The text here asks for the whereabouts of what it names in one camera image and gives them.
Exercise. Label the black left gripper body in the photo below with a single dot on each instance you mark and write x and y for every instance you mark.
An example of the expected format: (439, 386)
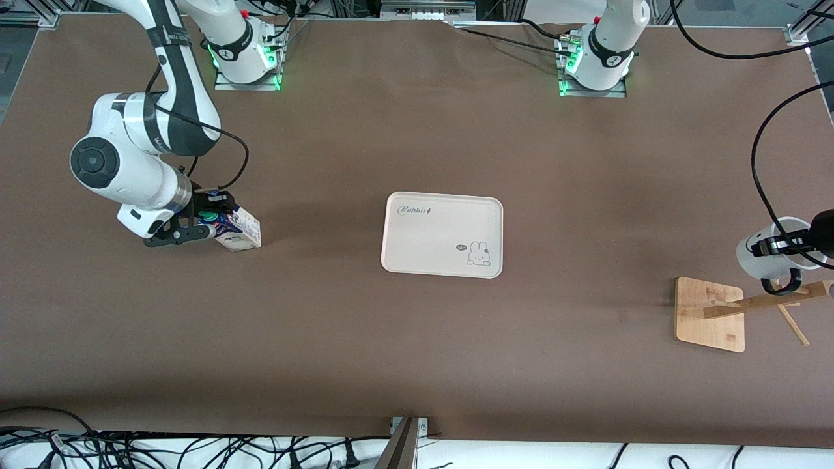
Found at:
(823, 232)

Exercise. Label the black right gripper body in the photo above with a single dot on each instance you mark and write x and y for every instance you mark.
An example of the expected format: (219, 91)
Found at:
(197, 204)

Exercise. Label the white milk carton green cap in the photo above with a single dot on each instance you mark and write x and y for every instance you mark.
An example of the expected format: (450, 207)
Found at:
(242, 236)

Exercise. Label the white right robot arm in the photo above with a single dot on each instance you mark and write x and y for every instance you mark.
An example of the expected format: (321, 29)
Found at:
(130, 163)

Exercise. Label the wooden cup rack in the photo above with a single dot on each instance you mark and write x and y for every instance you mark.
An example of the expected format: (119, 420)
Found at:
(710, 319)

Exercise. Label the white rabbit print tray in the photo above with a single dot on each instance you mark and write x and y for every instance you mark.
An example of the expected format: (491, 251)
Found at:
(436, 238)

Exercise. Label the silver device box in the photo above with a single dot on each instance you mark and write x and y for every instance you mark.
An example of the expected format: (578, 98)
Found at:
(427, 8)

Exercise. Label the aluminium arm base plate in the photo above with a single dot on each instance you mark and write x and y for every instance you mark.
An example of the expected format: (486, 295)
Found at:
(593, 93)
(247, 85)

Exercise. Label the aluminium frame corner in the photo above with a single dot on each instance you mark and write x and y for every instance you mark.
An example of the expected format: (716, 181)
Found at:
(805, 29)
(32, 13)

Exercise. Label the aluminium frame post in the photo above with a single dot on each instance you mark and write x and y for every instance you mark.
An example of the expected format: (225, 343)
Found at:
(399, 446)

